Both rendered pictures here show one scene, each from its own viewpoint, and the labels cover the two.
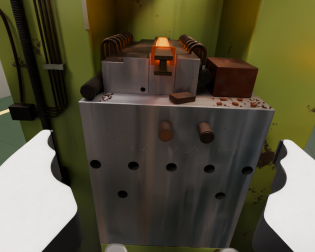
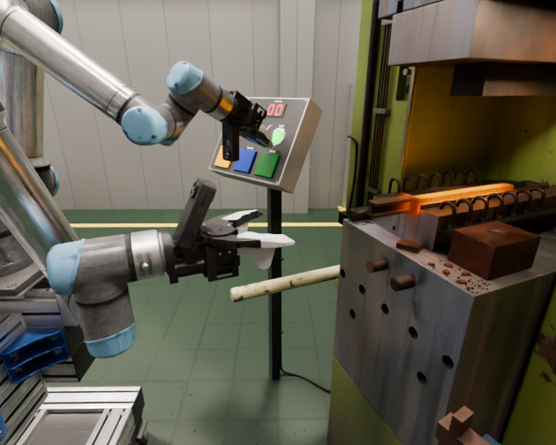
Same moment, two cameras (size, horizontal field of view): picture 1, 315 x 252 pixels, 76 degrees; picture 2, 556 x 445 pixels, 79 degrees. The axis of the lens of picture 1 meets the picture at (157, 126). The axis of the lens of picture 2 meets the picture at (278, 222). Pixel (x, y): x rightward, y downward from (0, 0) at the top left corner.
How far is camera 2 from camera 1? 56 cm
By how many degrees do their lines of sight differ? 61
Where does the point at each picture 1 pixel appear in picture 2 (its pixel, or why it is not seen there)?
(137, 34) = (514, 171)
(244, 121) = (443, 292)
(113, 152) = (352, 269)
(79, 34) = (395, 168)
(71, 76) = not seen: hidden behind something
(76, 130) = not seen: hidden behind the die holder
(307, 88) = not seen: outside the picture
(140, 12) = (526, 145)
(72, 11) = (394, 149)
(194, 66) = (433, 221)
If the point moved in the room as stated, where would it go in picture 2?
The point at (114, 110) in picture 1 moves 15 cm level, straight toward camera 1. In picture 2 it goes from (358, 234) to (311, 250)
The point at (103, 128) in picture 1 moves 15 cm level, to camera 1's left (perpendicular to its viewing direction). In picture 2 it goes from (350, 245) to (321, 225)
